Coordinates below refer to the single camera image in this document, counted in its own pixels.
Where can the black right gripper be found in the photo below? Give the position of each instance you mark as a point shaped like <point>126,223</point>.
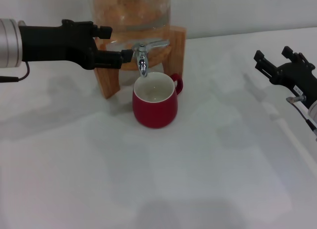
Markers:
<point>297,75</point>

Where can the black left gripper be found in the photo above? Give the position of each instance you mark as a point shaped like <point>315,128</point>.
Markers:
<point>54,43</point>

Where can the red ceramic cup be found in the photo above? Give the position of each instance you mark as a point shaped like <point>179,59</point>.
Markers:
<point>153,112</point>

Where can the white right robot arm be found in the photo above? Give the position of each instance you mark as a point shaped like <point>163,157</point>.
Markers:
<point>314,112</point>

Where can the glass water dispenser jar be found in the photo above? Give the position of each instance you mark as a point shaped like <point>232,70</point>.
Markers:
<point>138,11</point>

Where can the wooden dispenser stand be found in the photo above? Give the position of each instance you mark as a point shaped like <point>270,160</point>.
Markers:
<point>177,53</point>

